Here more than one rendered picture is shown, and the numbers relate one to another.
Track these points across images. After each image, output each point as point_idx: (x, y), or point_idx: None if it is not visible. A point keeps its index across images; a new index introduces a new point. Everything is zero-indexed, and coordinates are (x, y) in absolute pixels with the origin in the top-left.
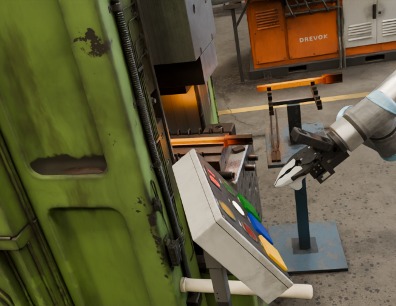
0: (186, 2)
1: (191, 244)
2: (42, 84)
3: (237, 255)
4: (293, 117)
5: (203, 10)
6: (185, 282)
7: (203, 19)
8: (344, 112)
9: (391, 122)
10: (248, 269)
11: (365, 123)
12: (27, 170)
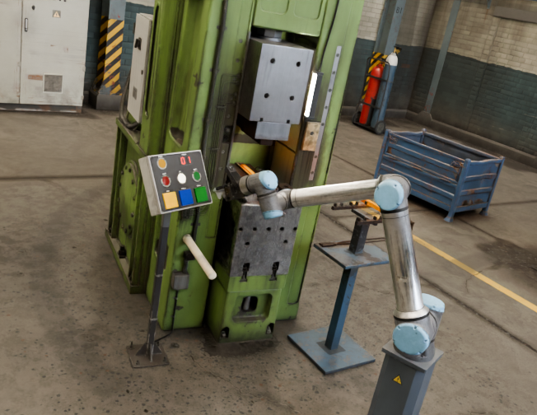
0: (256, 88)
1: (215, 231)
2: (189, 92)
3: (147, 179)
4: (357, 227)
5: (283, 102)
6: (187, 236)
7: (279, 106)
8: (282, 189)
9: (261, 188)
10: (149, 189)
11: (249, 179)
12: (168, 129)
